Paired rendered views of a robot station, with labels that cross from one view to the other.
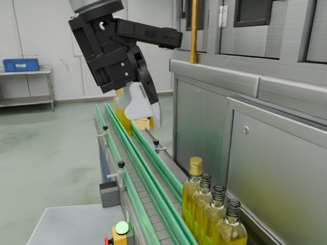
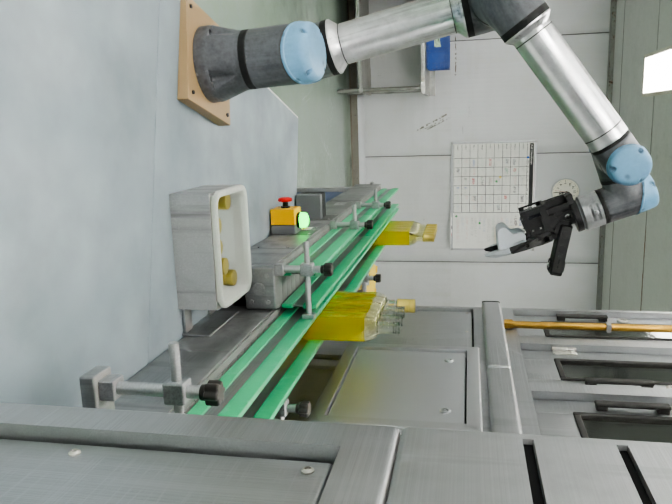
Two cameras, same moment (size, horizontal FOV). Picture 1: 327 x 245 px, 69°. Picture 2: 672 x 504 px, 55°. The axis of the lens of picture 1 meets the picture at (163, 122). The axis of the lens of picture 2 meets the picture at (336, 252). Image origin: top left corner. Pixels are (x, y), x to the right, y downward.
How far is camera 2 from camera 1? 1.06 m
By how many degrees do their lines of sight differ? 12
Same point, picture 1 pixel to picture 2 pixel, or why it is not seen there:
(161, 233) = not seen: hidden behind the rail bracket
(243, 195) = (369, 360)
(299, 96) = (502, 387)
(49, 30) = (506, 99)
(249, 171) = (403, 364)
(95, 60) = (545, 209)
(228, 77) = (500, 349)
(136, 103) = (510, 237)
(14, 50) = not seen: hidden behind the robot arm
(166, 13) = not seen: hidden behind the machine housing
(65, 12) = (541, 133)
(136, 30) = (564, 240)
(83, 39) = (558, 202)
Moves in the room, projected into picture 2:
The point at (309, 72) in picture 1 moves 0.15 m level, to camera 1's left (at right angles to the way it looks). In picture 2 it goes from (524, 396) to (524, 327)
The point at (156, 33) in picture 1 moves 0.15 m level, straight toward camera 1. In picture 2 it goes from (561, 254) to (572, 244)
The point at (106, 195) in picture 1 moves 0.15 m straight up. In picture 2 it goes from (314, 201) to (362, 200)
